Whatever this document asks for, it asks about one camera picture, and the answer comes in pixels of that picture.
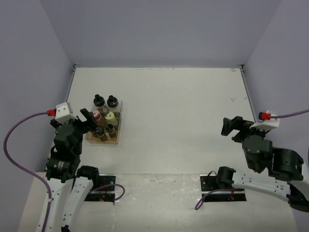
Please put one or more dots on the black lid pepper jar front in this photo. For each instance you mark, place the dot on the black lid pepper jar front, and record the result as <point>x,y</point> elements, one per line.
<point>100,133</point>

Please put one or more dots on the clear plastic bin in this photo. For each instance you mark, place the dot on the clear plastic bin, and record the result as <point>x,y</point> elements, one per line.
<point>117,109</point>

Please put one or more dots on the aluminium table rail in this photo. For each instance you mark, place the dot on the aluminium table rail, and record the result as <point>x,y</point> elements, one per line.
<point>241,68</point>
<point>74,67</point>

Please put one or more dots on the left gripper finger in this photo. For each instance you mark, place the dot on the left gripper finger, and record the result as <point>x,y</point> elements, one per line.
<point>89,118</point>
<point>83,127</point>

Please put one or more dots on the black-knob bottle white contents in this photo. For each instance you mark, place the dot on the black-knob bottle white contents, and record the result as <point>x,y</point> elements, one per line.
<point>112,102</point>

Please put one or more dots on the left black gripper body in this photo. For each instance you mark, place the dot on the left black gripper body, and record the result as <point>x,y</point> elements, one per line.
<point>78,143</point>

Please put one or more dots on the left aluminium table rail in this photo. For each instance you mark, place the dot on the left aluminium table rail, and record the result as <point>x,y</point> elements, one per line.
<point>74,67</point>

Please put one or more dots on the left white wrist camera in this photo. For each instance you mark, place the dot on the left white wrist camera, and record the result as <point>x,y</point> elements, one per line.
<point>64,113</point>

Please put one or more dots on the pink lid spice bottle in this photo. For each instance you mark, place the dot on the pink lid spice bottle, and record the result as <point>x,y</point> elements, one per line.
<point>97,115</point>

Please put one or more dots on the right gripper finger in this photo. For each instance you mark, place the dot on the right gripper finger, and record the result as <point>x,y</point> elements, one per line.
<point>240,125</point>
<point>228,126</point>

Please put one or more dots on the smoky grey plastic bin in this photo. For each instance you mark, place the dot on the smoky grey plastic bin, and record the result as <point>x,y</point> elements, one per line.
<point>103,123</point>

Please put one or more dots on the black-knob bottle brown contents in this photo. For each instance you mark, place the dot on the black-knob bottle brown contents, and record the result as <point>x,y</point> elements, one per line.
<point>98,101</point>

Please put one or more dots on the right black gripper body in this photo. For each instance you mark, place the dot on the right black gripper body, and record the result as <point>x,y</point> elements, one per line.
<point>256,131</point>

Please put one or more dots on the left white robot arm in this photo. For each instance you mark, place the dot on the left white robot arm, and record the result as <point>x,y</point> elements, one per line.
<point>68,182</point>

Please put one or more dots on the black lid pepper jar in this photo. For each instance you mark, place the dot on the black lid pepper jar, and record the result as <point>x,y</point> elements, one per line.
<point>100,133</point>
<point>110,129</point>

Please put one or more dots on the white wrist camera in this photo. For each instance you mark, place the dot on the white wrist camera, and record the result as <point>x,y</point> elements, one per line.
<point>64,113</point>
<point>266,122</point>

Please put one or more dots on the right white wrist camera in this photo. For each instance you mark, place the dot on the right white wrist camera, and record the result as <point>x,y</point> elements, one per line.
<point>266,122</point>

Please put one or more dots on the yellow lid spice bottle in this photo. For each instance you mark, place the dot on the yellow lid spice bottle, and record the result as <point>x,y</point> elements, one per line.
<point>110,118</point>

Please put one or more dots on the right aluminium table rail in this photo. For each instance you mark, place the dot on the right aluminium table rail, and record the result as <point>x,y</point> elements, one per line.
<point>241,68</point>

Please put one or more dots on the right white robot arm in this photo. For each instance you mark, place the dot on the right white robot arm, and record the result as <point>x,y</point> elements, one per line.
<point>288,175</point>

